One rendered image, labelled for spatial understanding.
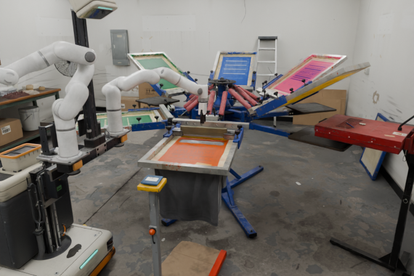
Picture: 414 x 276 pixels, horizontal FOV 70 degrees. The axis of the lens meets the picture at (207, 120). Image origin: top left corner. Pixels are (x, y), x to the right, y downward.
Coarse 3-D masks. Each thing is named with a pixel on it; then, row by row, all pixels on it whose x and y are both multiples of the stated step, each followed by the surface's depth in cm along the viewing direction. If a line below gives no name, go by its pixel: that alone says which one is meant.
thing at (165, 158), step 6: (180, 138) 243; (186, 138) 243; (192, 138) 243; (174, 144) 229; (186, 144) 229; (192, 144) 229; (198, 144) 229; (168, 150) 216; (162, 156) 205; (168, 156) 205; (174, 162) 196; (180, 162) 196; (186, 162) 196
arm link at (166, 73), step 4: (156, 68) 214; (160, 68) 212; (164, 68) 208; (168, 68) 208; (156, 72) 213; (160, 72) 209; (164, 72) 206; (168, 72) 206; (172, 72) 209; (160, 76) 211; (164, 76) 207; (168, 76) 207; (172, 76) 208; (176, 76) 210; (168, 80) 210; (172, 80) 210; (176, 80) 211
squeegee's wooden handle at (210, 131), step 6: (186, 126) 239; (192, 126) 238; (198, 126) 238; (186, 132) 240; (192, 132) 239; (198, 132) 238; (204, 132) 237; (210, 132) 235; (216, 132) 234; (222, 132) 233
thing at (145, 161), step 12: (156, 144) 219; (144, 156) 196; (228, 156) 196; (156, 168) 187; (168, 168) 185; (180, 168) 183; (192, 168) 182; (204, 168) 180; (216, 168) 179; (228, 168) 179
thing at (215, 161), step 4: (204, 140) 237; (208, 140) 237; (212, 140) 237; (216, 140) 237; (220, 140) 237; (224, 140) 237; (228, 140) 237; (200, 144) 229; (204, 144) 229; (224, 144) 228; (220, 148) 220; (224, 148) 220; (216, 152) 213; (220, 152) 213; (216, 156) 205; (220, 156) 205; (192, 160) 199; (196, 160) 199; (212, 160) 199; (216, 160) 199; (212, 164) 192; (216, 164) 192
